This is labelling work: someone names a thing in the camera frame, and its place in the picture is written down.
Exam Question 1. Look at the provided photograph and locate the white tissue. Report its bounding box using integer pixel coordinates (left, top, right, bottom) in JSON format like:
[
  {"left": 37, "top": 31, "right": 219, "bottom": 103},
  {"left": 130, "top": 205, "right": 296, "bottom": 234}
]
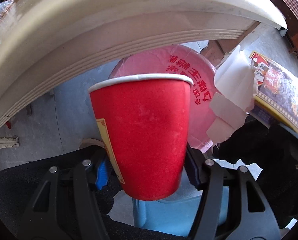
[{"left": 206, "top": 46, "right": 256, "bottom": 144}]

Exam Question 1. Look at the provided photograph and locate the red paper cup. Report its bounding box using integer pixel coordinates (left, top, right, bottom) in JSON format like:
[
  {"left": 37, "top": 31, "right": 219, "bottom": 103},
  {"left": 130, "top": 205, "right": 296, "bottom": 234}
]
[{"left": 88, "top": 73, "right": 193, "bottom": 201}]

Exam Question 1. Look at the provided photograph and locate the dark playing card pack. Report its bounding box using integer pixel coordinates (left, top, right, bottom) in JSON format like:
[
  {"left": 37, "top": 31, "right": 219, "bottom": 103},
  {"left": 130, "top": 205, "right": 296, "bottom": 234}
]
[{"left": 249, "top": 51, "right": 298, "bottom": 134}]

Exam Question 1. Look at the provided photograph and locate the blue plastic stool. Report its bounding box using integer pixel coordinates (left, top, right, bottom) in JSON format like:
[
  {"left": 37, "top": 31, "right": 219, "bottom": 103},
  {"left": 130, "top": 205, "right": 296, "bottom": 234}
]
[{"left": 132, "top": 187, "right": 230, "bottom": 238}]

